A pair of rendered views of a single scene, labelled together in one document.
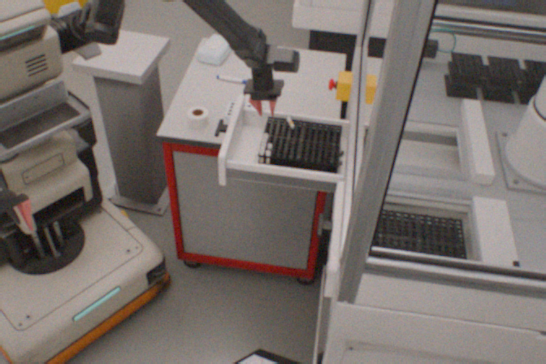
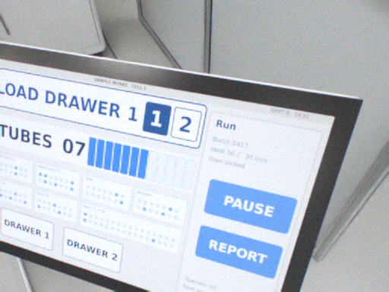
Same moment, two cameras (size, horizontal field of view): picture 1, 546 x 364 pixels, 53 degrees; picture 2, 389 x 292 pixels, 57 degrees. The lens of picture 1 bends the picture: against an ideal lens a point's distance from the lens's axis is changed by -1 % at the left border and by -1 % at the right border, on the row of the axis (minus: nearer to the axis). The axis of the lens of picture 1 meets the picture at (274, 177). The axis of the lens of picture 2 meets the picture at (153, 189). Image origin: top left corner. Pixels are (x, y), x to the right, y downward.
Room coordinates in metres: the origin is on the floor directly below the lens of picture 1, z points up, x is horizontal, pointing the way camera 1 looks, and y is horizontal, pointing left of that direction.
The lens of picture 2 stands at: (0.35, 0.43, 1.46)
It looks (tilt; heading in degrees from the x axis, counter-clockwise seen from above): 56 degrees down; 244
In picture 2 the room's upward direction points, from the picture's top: 11 degrees counter-clockwise
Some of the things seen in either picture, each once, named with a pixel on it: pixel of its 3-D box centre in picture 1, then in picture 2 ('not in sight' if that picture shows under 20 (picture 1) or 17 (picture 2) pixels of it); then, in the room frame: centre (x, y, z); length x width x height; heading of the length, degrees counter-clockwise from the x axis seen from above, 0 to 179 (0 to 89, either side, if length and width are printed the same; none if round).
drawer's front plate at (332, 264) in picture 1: (334, 236); not in sight; (0.87, -0.16, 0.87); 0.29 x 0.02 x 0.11; 174
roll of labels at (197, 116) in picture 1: (197, 117); not in sight; (1.42, 0.26, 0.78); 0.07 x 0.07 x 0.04
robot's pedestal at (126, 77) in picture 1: (135, 126); not in sight; (1.83, 0.62, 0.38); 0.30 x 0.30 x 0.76; 78
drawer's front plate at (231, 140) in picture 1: (232, 138); not in sight; (1.22, 0.13, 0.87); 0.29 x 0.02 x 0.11; 174
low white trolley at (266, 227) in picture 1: (257, 167); not in sight; (1.63, 0.07, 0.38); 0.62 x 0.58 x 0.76; 174
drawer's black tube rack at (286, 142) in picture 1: (301, 148); not in sight; (1.20, -0.07, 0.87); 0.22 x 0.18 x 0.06; 84
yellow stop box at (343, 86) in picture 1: (343, 85); not in sight; (1.52, -0.21, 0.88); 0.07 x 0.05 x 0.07; 174
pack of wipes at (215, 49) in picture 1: (216, 49); not in sight; (1.84, 0.25, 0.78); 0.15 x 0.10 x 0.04; 162
